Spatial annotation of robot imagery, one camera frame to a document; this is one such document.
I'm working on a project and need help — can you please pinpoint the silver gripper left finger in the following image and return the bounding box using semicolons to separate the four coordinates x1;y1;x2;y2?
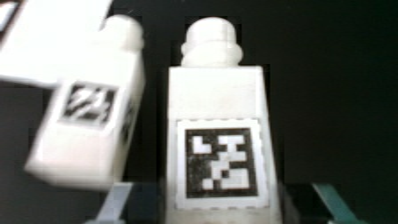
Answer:
83;182;133;224

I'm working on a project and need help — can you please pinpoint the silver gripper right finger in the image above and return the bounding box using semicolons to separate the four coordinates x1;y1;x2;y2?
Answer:
313;183;369;224

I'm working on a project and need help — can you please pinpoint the white leg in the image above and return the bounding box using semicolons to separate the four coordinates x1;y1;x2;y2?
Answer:
165;17;282;224
25;15;146;190

